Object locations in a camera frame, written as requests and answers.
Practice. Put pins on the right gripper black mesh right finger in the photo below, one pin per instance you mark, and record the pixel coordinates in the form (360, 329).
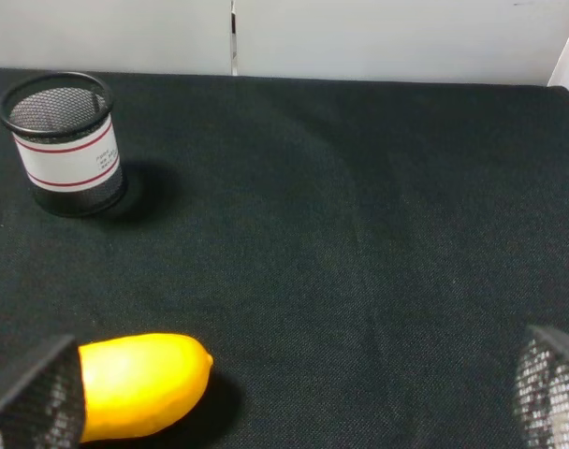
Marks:
(541, 398)

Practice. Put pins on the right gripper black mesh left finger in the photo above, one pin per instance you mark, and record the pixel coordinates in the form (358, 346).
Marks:
(42, 402)

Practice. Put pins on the yellow mango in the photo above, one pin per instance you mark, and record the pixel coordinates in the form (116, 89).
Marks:
(138, 385)

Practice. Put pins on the black mesh pen holder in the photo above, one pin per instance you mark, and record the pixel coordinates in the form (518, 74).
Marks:
(62, 127)

